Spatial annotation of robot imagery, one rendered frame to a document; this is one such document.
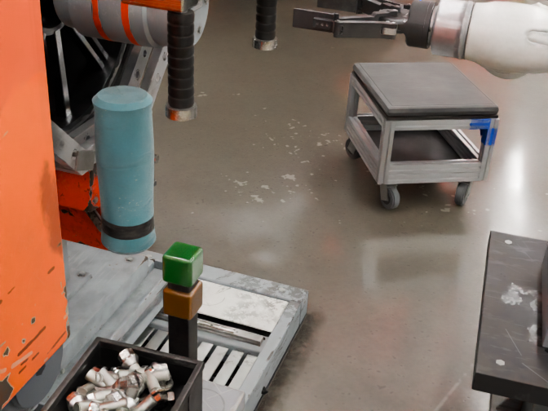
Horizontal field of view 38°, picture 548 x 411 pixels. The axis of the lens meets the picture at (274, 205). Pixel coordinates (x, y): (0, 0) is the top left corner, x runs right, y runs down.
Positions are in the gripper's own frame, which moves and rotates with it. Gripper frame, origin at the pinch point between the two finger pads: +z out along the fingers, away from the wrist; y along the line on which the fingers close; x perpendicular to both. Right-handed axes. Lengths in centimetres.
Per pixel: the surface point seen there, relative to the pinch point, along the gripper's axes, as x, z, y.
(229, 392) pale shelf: -38, -8, -52
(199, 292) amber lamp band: -23, -3, -52
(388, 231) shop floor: -82, -7, 74
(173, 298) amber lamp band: -23, -1, -55
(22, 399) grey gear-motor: -53, 28, -51
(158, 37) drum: -1.5, 17.4, -22.4
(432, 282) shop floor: -82, -24, 53
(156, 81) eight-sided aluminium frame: -17.5, 28.7, -1.6
